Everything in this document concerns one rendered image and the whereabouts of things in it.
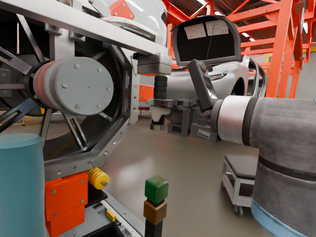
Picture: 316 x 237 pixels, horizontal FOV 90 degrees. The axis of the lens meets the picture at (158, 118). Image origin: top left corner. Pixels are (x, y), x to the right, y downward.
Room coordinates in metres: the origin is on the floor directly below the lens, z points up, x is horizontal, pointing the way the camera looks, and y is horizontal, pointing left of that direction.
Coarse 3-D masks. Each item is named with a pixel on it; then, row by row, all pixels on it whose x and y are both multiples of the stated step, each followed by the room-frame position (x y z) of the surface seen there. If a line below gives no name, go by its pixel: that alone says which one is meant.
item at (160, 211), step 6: (144, 204) 0.32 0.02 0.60; (150, 204) 0.31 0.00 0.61; (162, 204) 0.31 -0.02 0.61; (144, 210) 0.32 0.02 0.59; (150, 210) 0.30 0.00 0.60; (156, 210) 0.30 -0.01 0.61; (162, 210) 0.31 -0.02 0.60; (144, 216) 0.31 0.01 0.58; (150, 216) 0.30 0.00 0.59; (156, 216) 0.30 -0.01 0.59; (162, 216) 0.31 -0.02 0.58; (156, 222) 0.30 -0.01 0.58
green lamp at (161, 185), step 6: (150, 180) 0.32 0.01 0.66; (156, 180) 0.32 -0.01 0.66; (162, 180) 0.32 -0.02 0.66; (150, 186) 0.31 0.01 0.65; (156, 186) 0.30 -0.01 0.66; (162, 186) 0.30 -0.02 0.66; (168, 186) 0.32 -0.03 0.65; (144, 192) 0.32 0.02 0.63; (150, 192) 0.31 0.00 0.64; (156, 192) 0.30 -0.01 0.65; (162, 192) 0.31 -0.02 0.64; (150, 198) 0.30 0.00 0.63; (156, 198) 0.30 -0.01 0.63; (162, 198) 0.31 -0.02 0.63
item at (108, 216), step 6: (96, 204) 0.89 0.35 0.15; (102, 204) 0.85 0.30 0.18; (96, 210) 0.82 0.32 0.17; (102, 210) 0.83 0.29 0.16; (108, 210) 0.81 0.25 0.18; (102, 216) 0.80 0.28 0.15; (108, 216) 0.79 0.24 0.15; (114, 216) 0.77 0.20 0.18; (108, 222) 0.76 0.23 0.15; (120, 222) 0.74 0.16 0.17; (120, 228) 0.71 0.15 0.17; (126, 228) 0.71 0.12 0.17; (126, 234) 0.70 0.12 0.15; (132, 234) 0.68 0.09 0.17
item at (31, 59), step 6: (24, 60) 0.81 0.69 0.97; (30, 60) 0.83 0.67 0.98; (36, 60) 0.85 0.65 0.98; (48, 60) 0.89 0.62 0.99; (6, 66) 0.76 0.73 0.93; (12, 72) 0.78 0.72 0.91; (18, 72) 0.79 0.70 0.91; (12, 78) 0.78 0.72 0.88; (18, 78) 0.79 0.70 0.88; (12, 90) 0.78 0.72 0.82; (18, 90) 0.79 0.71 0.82; (18, 96) 0.79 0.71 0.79; (24, 96) 0.81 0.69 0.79; (36, 96) 0.81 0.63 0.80; (6, 102) 0.76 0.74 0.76; (12, 102) 0.77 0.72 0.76; (18, 102) 0.79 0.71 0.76; (36, 108) 0.84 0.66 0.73; (30, 114) 0.82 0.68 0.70; (36, 114) 0.84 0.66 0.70; (42, 114) 0.86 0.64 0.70
